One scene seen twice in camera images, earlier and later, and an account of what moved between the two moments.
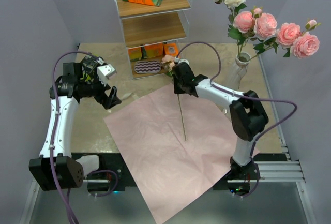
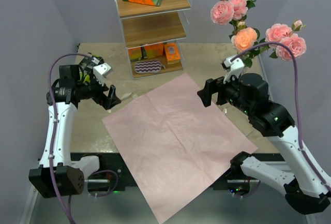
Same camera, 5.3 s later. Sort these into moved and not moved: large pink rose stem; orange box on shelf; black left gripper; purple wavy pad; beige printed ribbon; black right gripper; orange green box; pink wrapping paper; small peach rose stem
Moved: large pink rose stem; black right gripper; small peach rose stem
Not moved: purple wavy pad; black left gripper; beige printed ribbon; pink wrapping paper; orange box on shelf; orange green box
